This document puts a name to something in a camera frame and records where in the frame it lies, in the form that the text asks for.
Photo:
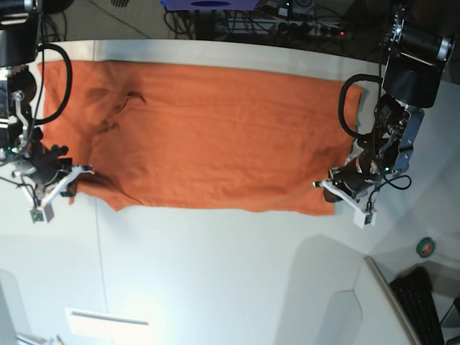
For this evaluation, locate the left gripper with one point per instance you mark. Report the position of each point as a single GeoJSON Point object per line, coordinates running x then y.
{"type": "Point", "coordinates": [354, 178]}

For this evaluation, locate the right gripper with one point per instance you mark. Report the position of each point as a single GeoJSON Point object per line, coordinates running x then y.
{"type": "Point", "coordinates": [45, 166]}

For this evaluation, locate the orange t-shirt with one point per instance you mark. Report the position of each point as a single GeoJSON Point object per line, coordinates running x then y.
{"type": "Point", "coordinates": [188, 136]}

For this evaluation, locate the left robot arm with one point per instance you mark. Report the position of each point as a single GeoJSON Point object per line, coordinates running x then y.
{"type": "Point", "coordinates": [415, 52]}

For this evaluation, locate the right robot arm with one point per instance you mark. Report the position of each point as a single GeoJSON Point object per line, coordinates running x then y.
{"type": "Point", "coordinates": [22, 40]}

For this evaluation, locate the green tape roll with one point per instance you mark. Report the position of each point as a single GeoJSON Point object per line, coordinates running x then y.
{"type": "Point", "coordinates": [425, 247]}

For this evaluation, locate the black keyboard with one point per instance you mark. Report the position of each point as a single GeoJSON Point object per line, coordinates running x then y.
{"type": "Point", "coordinates": [413, 292]}

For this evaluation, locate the blue box with oval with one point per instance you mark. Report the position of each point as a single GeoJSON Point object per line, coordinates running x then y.
{"type": "Point", "coordinates": [245, 5]}

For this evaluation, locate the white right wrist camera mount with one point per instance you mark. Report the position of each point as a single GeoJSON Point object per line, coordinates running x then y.
{"type": "Point", "coordinates": [40, 197]}

